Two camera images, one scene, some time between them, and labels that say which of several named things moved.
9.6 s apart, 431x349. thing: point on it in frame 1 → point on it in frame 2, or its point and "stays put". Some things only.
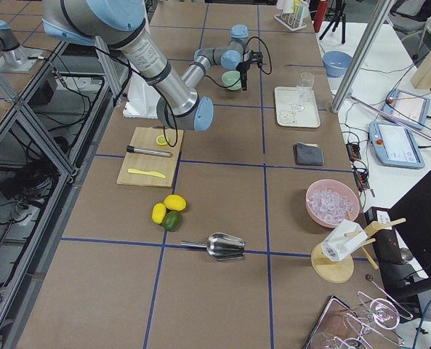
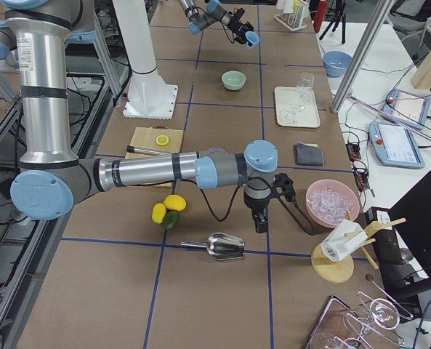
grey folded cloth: [307, 154] stays put
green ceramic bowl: [232, 80] stays put
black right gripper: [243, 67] → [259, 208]
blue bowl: [336, 62] stays put
